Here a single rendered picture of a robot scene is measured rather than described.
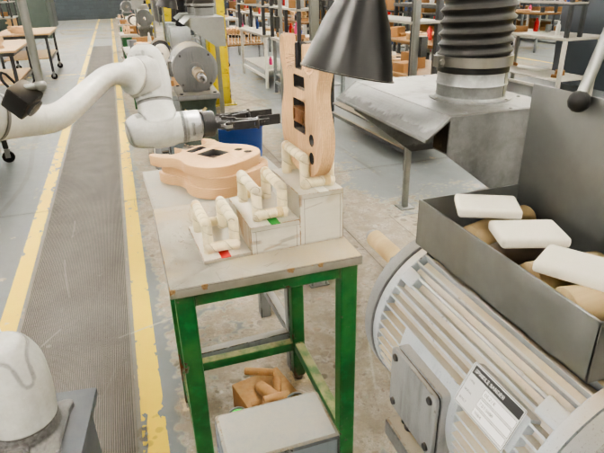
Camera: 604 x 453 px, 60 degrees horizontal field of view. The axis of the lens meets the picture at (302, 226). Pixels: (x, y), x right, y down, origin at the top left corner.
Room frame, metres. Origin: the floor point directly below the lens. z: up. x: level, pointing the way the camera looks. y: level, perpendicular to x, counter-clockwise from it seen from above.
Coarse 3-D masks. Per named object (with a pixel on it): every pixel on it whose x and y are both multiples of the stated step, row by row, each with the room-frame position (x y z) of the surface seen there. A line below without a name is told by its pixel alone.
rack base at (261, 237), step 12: (240, 204) 1.62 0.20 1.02; (264, 204) 1.61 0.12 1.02; (276, 204) 1.61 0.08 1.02; (240, 216) 1.53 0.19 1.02; (252, 216) 1.52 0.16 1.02; (288, 216) 1.51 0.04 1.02; (240, 228) 1.55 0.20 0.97; (252, 228) 1.43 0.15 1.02; (264, 228) 1.44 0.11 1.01; (276, 228) 1.46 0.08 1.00; (288, 228) 1.47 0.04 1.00; (252, 240) 1.43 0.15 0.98; (264, 240) 1.44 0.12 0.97; (276, 240) 1.46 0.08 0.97; (288, 240) 1.47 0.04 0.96; (252, 252) 1.43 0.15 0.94; (264, 252) 1.44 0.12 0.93
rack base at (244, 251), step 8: (192, 232) 1.58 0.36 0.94; (216, 232) 1.58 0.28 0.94; (224, 232) 1.57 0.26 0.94; (200, 240) 1.52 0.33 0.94; (216, 240) 1.52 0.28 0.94; (240, 240) 1.51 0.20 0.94; (200, 248) 1.46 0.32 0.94; (240, 248) 1.45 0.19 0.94; (248, 248) 1.45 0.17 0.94; (208, 256) 1.41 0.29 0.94; (216, 256) 1.40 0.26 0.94; (232, 256) 1.41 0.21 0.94; (240, 256) 1.42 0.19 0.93
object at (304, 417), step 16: (288, 400) 0.60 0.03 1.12; (304, 400) 0.60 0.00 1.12; (320, 400) 0.60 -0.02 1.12; (224, 416) 0.57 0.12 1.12; (240, 416) 0.57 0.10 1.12; (256, 416) 0.57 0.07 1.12; (272, 416) 0.57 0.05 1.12; (288, 416) 0.57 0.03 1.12; (304, 416) 0.57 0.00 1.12; (320, 416) 0.57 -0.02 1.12; (224, 432) 0.54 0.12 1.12; (240, 432) 0.54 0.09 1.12; (256, 432) 0.54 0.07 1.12; (272, 432) 0.54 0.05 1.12; (288, 432) 0.54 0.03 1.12; (304, 432) 0.54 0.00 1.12; (320, 432) 0.54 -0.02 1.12; (336, 432) 0.54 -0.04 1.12; (224, 448) 0.52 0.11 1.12; (240, 448) 0.52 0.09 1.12; (256, 448) 0.52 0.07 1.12; (272, 448) 0.52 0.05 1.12; (288, 448) 0.52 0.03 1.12; (304, 448) 0.52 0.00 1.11; (320, 448) 0.53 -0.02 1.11; (336, 448) 0.53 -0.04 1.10
